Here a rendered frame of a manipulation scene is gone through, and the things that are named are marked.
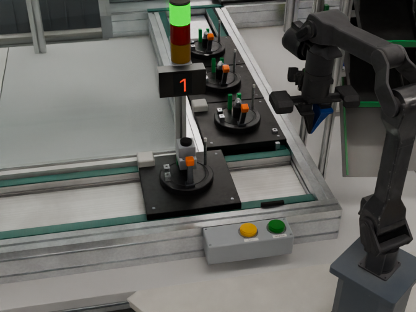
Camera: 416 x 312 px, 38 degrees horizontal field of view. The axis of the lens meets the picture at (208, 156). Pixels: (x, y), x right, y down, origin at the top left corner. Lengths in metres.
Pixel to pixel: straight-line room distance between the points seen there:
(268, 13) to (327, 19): 1.55
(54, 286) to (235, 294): 0.43
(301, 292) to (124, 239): 0.44
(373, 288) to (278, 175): 0.58
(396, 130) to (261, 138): 0.75
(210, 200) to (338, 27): 0.58
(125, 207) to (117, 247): 0.16
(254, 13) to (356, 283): 1.69
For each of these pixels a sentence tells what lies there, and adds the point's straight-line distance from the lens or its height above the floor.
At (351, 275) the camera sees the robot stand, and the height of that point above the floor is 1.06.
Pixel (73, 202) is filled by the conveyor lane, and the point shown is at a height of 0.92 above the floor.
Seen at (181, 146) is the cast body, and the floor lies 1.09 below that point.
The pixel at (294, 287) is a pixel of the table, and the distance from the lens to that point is 1.47.
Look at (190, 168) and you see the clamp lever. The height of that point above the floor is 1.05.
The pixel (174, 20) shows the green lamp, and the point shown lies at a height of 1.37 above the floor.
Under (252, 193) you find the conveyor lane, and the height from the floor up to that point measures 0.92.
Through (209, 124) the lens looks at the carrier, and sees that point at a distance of 1.80.
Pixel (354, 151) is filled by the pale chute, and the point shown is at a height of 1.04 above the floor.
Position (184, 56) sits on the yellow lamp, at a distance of 1.50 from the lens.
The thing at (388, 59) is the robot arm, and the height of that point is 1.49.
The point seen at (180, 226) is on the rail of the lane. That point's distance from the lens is 1.46.
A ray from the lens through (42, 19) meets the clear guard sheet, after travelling 1.49.
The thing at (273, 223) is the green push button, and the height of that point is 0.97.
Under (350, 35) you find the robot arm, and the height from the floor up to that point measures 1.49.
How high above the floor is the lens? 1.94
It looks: 36 degrees down
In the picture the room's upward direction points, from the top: 1 degrees clockwise
